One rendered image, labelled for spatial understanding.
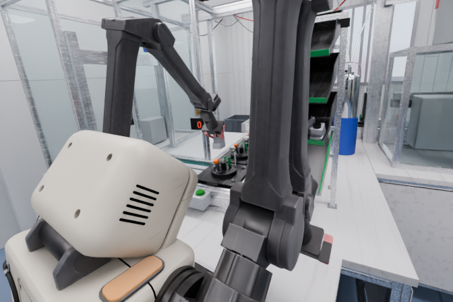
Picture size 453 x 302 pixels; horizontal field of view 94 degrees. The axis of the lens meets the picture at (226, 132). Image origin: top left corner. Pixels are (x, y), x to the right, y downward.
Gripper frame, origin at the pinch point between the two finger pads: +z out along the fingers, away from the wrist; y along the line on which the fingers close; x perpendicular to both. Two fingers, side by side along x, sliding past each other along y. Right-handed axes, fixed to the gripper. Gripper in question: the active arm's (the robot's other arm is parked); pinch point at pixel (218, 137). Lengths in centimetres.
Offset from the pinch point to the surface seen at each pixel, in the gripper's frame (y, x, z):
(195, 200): 2.4, 31.4, 5.5
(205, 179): 5.4, 18.1, 11.4
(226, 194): -9.4, 25.3, 8.3
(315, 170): -45.2, 9.2, 8.3
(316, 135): -45.7, 3.9, -8.1
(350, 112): -65, -61, 42
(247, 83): 107, -310, 191
